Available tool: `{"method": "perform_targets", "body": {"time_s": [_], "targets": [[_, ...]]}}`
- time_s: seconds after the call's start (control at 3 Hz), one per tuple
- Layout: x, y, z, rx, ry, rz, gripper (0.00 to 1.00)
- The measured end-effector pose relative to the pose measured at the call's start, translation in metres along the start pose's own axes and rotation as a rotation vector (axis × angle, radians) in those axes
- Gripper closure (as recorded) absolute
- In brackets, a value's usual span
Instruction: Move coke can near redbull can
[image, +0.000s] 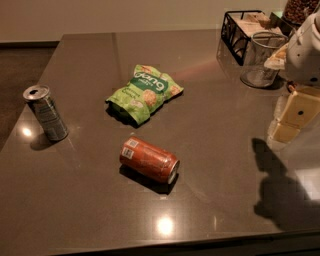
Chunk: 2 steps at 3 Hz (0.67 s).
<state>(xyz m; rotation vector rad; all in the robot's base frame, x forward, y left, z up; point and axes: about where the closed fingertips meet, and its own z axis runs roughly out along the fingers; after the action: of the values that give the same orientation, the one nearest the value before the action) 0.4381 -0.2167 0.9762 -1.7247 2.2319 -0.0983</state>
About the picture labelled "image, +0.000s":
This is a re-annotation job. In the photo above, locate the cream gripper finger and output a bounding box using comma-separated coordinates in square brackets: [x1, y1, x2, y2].
[279, 87, 320, 128]
[270, 121, 300, 143]

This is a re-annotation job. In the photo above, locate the red coke can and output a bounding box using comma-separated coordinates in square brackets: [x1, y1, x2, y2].
[119, 136, 180, 184]

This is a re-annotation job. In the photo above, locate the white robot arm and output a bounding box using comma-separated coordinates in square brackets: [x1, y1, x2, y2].
[264, 12, 320, 143]

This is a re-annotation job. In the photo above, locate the silver redbull can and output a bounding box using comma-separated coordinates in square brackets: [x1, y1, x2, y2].
[23, 85, 68, 141]

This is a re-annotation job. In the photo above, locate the clear glass jar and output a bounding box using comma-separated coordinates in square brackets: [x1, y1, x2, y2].
[240, 31, 287, 88]

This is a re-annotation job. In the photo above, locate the jar of brown nuts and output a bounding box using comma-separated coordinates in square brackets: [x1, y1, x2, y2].
[283, 0, 319, 25]

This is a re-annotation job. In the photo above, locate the green chip bag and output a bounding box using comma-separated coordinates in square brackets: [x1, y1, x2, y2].
[106, 65, 184, 126]

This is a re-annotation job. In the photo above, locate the black wire basket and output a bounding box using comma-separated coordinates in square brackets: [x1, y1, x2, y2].
[221, 10, 282, 66]

